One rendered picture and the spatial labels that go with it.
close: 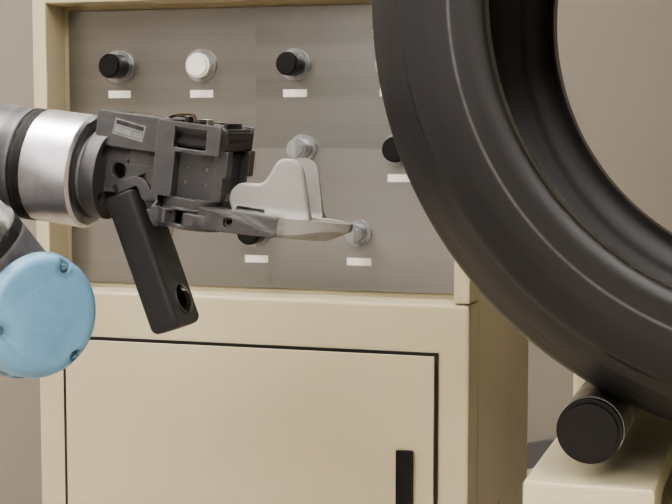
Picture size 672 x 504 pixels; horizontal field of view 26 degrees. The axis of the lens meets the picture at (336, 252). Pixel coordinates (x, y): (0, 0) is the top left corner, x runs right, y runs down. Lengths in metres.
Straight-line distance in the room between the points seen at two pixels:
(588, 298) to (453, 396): 0.75
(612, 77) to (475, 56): 3.98
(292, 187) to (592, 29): 3.80
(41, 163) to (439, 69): 0.35
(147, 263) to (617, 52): 3.89
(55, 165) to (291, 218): 0.19
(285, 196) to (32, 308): 0.20
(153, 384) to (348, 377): 0.25
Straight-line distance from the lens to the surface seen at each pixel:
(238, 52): 1.78
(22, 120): 1.17
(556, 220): 0.93
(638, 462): 1.07
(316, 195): 1.12
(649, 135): 5.05
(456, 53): 0.95
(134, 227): 1.14
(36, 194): 1.15
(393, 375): 1.69
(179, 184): 1.12
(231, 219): 1.08
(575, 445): 1.00
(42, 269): 1.04
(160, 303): 1.13
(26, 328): 1.04
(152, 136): 1.13
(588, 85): 4.83
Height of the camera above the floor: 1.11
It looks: 5 degrees down
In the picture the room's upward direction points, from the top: straight up
